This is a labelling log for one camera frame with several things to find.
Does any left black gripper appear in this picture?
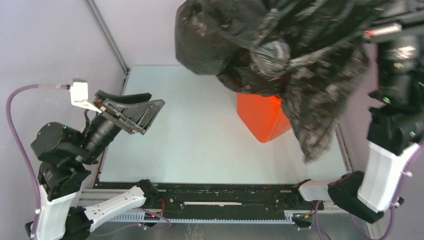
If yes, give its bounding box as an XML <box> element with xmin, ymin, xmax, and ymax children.
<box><xmin>79</xmin><ymin>87</ymin><xmax>169</xmax><ymax>162</ymax></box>

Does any black plastic trash bag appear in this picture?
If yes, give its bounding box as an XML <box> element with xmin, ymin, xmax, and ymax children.
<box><xmin>174</xmin><ymin>0</ymin><xmax>393</xmax><ymax>163</ymax></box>

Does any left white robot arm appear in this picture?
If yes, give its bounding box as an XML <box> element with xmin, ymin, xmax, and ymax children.
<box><xmin>31</xmin><ymin>90</ymin><xmax>165</xmax><ymax>240</ymax></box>

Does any orange plastic trash bin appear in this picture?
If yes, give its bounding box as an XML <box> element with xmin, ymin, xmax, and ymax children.
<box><xmin>236</xmin><ymin>93</ymin><xmax>292</xmax><ymax>143</ymax></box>

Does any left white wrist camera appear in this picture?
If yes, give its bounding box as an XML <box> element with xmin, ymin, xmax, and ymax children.
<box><xmin>69</xmin><ymin>78</ymin><xmax>102</xmax><ymax>113</ymax></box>

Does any aluminium frame rail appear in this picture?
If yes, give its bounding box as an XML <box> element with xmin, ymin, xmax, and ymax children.
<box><xmin>76</xmin><ymin>188</ymin><xmax>379</xmax><ymax>213</ymax></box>

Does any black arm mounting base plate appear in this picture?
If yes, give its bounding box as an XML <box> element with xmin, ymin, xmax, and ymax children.
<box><xmin>99</xmin><ymin>181</ymin><xmax>325</xmax><ymax>220</ymax></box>

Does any grey cable duct strip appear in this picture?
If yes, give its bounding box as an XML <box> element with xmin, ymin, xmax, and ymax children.
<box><xmin>108</xmin><ymin>211</ymin><xmax>295</xmax><ymax>225</ymax></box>

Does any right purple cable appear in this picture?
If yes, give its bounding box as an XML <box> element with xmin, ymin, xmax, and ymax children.
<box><xmin>296</xmin><ymin>142</ymin><xmax>424</xmax><ymax>240</ymax></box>

